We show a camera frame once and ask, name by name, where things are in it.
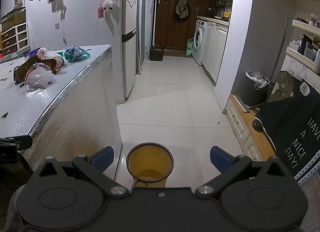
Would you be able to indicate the white drawer cabinet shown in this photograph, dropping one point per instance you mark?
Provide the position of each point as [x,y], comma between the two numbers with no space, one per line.
[15,36]

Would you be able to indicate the grey hanging bag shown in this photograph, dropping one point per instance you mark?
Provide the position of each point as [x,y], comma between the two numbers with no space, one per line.
[181,6]

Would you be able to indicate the dark cooking pot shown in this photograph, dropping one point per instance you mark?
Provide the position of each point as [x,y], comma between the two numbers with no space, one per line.
[210,12]

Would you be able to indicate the grey clothing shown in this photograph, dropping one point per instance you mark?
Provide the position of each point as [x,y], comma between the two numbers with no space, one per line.
[12,212]

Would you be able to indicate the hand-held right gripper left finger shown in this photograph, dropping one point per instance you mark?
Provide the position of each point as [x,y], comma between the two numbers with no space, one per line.
[103,158]

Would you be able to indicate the pink wall tag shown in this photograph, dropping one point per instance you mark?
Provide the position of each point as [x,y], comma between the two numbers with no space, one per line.
[100,13]

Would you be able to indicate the white refrigerator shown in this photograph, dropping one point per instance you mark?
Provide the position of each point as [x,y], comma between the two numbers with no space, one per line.
[130,54]

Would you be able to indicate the grey flat bar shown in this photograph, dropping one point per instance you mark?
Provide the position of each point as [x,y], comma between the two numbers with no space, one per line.
[241,103]

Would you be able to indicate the white kitchen cabinets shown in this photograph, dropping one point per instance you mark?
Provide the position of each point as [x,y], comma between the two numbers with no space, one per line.
[216,46]

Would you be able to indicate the black floor box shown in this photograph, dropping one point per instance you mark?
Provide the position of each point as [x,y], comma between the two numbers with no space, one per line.
[156,53]

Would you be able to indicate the yellow waste bin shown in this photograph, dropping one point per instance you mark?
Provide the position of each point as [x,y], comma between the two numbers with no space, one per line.
[150,164]

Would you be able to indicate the dark wooden door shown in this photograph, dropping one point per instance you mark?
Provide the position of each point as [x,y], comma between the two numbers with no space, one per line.
[170,26]

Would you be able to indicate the white red-printed plastic bag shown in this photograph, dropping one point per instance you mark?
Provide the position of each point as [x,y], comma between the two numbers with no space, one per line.
[56,59]

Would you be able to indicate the low wooden-top cabinet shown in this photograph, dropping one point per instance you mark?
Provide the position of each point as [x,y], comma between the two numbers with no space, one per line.
[246,126]

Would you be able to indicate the dried flower vase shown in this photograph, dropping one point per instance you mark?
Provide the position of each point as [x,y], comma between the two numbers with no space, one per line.
[18,0]

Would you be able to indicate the teal plastic bag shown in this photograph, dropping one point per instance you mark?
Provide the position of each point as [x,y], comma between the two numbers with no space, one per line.
[76,53]

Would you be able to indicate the clear plastic bag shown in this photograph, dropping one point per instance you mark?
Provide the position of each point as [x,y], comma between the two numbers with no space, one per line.
[40,78]

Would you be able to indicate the green plastic bag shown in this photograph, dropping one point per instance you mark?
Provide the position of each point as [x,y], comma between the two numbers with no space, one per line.
[190,48]

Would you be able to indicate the black round disc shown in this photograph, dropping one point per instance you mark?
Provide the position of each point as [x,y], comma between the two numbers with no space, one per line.
[257,124]

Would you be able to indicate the white washing machine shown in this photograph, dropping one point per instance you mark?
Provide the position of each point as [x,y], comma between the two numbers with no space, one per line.
[199,40]

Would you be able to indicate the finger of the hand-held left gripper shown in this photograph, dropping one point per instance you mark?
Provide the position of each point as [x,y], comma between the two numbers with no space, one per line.
[17,143]

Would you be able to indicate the brown paper wrapper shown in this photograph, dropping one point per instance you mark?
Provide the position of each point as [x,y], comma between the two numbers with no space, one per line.
[28,65]

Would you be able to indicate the grey trash can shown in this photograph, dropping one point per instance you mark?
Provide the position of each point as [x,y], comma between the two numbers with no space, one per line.
[255,89]

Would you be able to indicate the purple floral plastic bag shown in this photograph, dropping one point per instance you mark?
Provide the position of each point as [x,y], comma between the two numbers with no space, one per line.
[32,53]

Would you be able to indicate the white wall shelf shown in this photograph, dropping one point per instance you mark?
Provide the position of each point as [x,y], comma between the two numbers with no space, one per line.
[303,54]

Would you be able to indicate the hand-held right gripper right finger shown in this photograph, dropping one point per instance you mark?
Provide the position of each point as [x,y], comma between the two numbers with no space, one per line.
[220,158]

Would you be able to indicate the white fluffy wall toy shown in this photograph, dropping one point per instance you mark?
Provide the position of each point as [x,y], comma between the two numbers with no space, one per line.
[108,3]

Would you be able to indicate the white wall switch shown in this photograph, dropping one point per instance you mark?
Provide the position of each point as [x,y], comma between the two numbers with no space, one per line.
[57,26]

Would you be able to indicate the dark printed cloth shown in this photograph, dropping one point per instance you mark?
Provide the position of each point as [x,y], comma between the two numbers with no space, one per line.
[292,126]

